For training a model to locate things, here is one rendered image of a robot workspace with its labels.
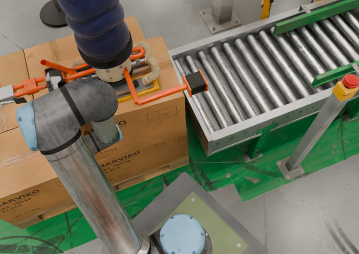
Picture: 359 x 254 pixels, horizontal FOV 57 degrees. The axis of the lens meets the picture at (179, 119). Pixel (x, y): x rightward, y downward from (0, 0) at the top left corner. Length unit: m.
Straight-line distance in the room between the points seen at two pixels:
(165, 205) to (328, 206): 1.28
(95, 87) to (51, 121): 0.14
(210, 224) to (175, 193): 0.22
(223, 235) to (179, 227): 0.32
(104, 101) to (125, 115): 0.64
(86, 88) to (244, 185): 1.67
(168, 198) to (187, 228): 0.39
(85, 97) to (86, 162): 0.18
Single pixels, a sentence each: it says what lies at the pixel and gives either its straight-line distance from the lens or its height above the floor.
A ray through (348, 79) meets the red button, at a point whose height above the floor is 1.04.
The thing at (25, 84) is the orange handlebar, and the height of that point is 1.09.
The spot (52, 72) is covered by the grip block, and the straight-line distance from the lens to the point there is 1.54.
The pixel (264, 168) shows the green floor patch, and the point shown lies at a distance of 2.42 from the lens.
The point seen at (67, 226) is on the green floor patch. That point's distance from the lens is 2.40.
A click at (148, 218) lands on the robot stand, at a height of 0.75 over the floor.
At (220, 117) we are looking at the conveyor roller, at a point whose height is 0.55.
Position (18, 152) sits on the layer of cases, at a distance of 2.07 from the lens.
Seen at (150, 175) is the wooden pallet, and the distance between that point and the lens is 2.34.
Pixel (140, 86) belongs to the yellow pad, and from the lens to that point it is 1.54.
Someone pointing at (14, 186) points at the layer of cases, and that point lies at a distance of 1.99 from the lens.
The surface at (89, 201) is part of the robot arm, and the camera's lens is 0.96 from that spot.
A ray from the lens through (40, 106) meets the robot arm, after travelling 0.86.
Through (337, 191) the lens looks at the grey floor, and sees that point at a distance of 2.51.
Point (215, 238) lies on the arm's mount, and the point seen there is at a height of 0.81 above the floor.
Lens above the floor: 2.21
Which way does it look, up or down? 60 degrees down
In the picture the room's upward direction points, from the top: 4 degrees counter-clockwise
